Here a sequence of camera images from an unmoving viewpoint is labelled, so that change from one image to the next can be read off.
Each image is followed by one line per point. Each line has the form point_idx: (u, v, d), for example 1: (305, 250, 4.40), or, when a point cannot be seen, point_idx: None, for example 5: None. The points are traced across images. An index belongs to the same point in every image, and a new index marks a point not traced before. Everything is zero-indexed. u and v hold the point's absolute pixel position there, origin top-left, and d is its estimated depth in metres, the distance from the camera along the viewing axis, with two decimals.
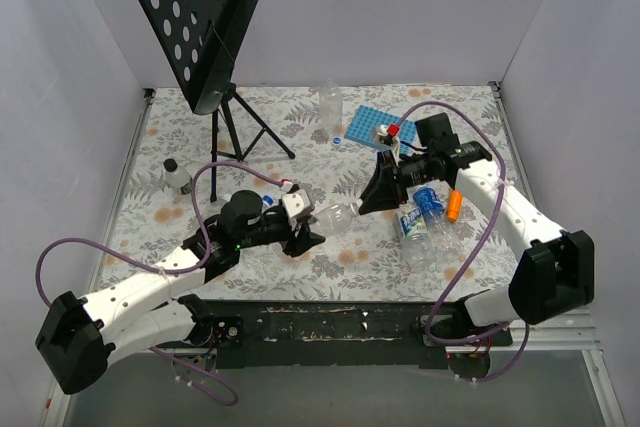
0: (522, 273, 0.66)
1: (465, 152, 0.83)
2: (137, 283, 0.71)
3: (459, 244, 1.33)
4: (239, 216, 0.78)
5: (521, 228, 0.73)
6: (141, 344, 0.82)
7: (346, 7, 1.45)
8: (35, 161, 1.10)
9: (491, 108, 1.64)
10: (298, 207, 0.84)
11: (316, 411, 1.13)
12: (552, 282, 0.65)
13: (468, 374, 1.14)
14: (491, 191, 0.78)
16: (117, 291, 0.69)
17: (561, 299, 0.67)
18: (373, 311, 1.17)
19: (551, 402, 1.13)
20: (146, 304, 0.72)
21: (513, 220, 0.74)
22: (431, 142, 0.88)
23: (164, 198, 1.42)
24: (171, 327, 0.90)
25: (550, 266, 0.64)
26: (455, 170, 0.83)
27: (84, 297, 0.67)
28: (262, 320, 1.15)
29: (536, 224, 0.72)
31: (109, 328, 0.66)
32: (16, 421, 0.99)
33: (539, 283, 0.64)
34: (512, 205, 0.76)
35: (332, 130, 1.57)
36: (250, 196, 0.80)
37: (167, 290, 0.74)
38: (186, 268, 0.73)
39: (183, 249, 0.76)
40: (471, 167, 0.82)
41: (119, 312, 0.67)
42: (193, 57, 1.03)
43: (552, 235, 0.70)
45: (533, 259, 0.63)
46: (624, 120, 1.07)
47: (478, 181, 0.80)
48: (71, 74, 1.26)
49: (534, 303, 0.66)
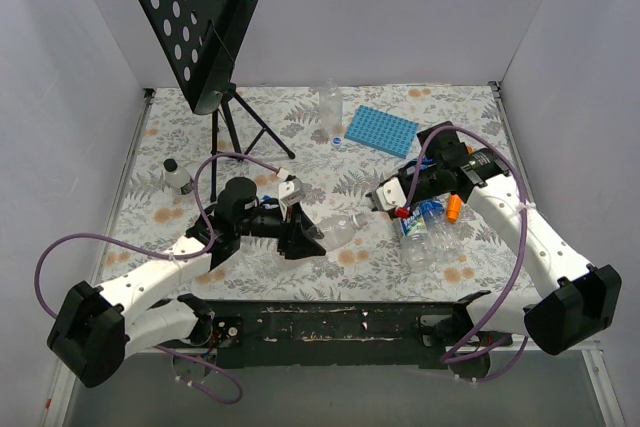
0: (547, 308, 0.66)
1: (479, 164, 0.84)
2: (149, 270, 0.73)
3: (459, 244, 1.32)
4: (235, 204, 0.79)
5: (546, 262, 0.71)
6: (147, 342, 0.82)
7: (346, 7, 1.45)
8: (35, 161, 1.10)
9: (491, 108, 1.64)
10: (288, 190, 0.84)
11: (316, 411, 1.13)
12: (576, 320, 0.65)
13: (468, 375, 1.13)
14: (513, 216, 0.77)
16: (131, 278, 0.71)
17: (582, 333, 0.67)
18: (373, 311, 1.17)
19: (552, 403, 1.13)
20: (159, 291, 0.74)
21: (538, 253, 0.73)
22: (439, 154, 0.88)
23: (164, 198, 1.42)
24: (175, 324, 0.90)
25: (577, 306, 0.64)
26: (471, 186, 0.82)
27: (99, 286, 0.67)
28: (262, 320, 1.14)
29: (562, 258, 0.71)
31: (129, 313, 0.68)
32: (16, 420, 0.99)
33: (564, 322, 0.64)
34: (537, 236, 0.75)
35: (332, 130, 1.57)
36: (244, 182, 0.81)
37: (178, 276, 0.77)
38: (195, 252, 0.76)
39: (188, 237, 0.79)
40: (488, 183, 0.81)
41: (137, 297, 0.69)
42: (193, 57, 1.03)
43: (579, 272, 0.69)
45: (562, 301, 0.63)
46: (624, 119, 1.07)
47: (497, 203, 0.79)
48: (71, 74, 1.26)
49: (556, 337, 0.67)
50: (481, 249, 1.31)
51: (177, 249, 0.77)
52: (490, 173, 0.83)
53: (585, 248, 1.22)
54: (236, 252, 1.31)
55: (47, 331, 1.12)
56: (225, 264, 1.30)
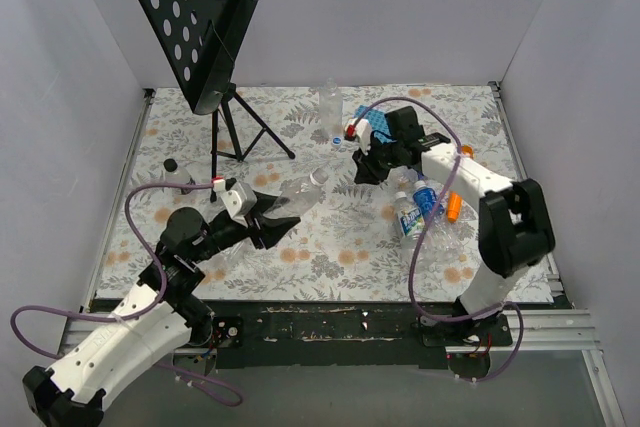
0: (486, 223, 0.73)
1: (427, 142, 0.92)
2: (98, 339, 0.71)
3: (459, 243, 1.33)
4: (180, 241, 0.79)
5: (476, 185, 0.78)
6: (134, 374, 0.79)
7: (345, 7, 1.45)
8: (35, 161, 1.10)
9: (491, 108, 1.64)
10: (236, 204, 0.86)
11: (316, 410, 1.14)
12: (511, 228, 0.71)
13: (468, 374, 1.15)
14: (448, 162, 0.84)
16: (81, 353, 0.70)
17: (526, 244, 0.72)
18: (373, 311, 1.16)
19: (549, 399, 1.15)
20: (116, 353, 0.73)
21: (469, 180, 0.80)
22: (399, 135, 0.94)
23: (164, 198, 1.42)
24: (163, 344, 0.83)
25: (504, 211, 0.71)
26: (420, 157, 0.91)
27: (50, 368, 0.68)
28: (262, 319, 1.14)
29: (490, 180, 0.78)
31: (85, 390, 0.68)
32: (17, 419, 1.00)
33: (498, 227, 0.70)
34: (468, 169, 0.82)
35: (332, 130, 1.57)
36: (187, 216, 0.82)
37: (133, 334, 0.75)
38: (145, 308, 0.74)
39: (140, 289, 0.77)
40: (431, 149, 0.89)
41: (88, 375, 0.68)
42: (193, 57, 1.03)
43: (504, 186, 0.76)
45: (487, 206, 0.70)
46: (624, 119, 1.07)
47: (439, 157, 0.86)
48: (72, 75, 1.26)
49: (500, 251, 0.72)
50: None
51: (128, 306, 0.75)
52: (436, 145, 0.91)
53: (585, 248, 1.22)
54: (236, 252, 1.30)
55: (48, 331, 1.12)
56: (224, 263, 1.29)
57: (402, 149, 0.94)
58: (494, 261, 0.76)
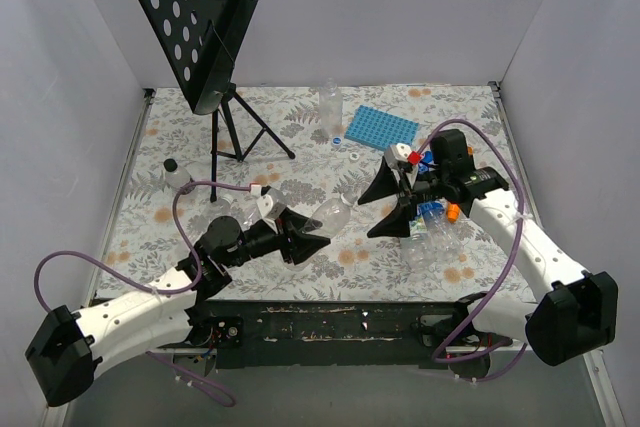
0: (542, 313, 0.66)
1: (480, 180, 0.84)
2: (129, 301, 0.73)
3: (459, 243, 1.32)
4: (217, 247, 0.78)
5: (541, 268, 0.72)
6: (129, 353, 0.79)
7: (345, 7, 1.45)
8: (35, 161, 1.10)
9: (491, 108, 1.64)
10: (268, 206, 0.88)
11: (316, 410, 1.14)
12: (573, 328, 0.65)
13: (468, 375, 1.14)
14: (510, 225, 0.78)
16: (110, 308, 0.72)
17: (581, 341, 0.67)
18: (373, 311, 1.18)
19: (550, 400, 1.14)
20: (137, 322, 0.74)
21: (533, 259, 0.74)
22: (446, 164, 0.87)
23: (164, 198, 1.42)
24: (165, 333, 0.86)
25: (572, 310, 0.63)
26: (470, 200, 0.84)
27: (78, 312, 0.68)
28: (262, 320, 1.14)
29: (556, 264, 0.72)
31: (100, 344, 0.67)
32: (16, 420, 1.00)
33: (560, 326, 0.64)
34: (532, 242, 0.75)
35: (332, 130, 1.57)
36: (228, 223, 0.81)
37: (160, 310, 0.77)
38: (179, 288, 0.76)
39: (178, 271, 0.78)
40: (487, 197, 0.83)
41: (111, 329, 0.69)
42: (193, 57, 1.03)
43: (574, 277, 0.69)
45: (554, 303, 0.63)
46: (623, 121, 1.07)
47: (495, 213, 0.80)
48: (71, 76, 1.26)
49: (555, 344, 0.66)
50: (481, 249, 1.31)
51: (162, 283, 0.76)
52: (491, 188, 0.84)
53: (585, 248, 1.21)
54: None
55: None
56: None
57: (450, 185, 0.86)
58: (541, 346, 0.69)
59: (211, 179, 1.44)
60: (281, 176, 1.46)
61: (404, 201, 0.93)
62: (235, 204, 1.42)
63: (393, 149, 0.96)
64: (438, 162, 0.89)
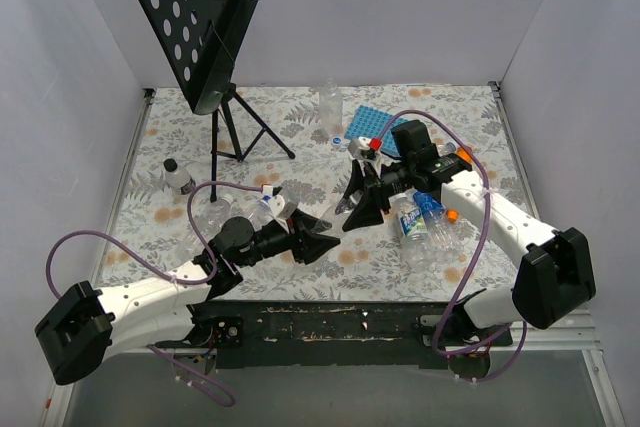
0: (523, 277, 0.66)
1: (445, 166, 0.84)
2: (150, 285, 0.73)
3: (459, 244, 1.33)
4: (229, 246, 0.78)
5: (514, 234, 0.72)
6: (135, 341, 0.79)
7: (345, 7, 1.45)
8: (35, 160, 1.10)
9: (491, 108, 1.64)
10: (279, 205, 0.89)
11: (316, 410, 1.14)
12: (556, 286, 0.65)
13: (468, 375, 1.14)
14: (478, 201, 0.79)
16: (130, 290, 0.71)
17: (565, 298, 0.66)
18: (373, 311, 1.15)
19: (552, 400, 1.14)
20: (153, 308, 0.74)
21: (505, 228, 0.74)
22: (411, 156, 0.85)
23: (164, 198, 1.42)
24: (169, 327, 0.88)
25: (549, 268, 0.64)
26: (438, 186, 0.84)
27: (99, 289, 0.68)
28: (262, 320, 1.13)
29: (527, 227, 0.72)
31: (117, 323, 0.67)
32: (17, 420, 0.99)
33: (543, 286, 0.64)
34: (501, 212, 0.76)
35: (332, 130, 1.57)
36: (241, 223, 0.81)
37: (174, 299, 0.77)
38: (196, 281, 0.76)
39: (193, 264, 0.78)
40: (453, 180, 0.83)
41: (130, 311, 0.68)
42: (193, 57, 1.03)
43: (545, 237, 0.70)
45: (532, 263, 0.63)
46: (623, 122, 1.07)
47: (464, 193, 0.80)
48: (72, 76, 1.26)
49: (541, 305, 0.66)
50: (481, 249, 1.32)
51: (180, 273, 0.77)
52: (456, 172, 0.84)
53: None
54: None
55: None
56: None
57: (417, 177, 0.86)
58: (528, 311, 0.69)
59: (210, 179, 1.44)
60: (281, 176, 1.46)
61: (370, 187, 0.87)
62: (235, 204, 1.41)
63: (355, 142, 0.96)
64: (401, 154, 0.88)
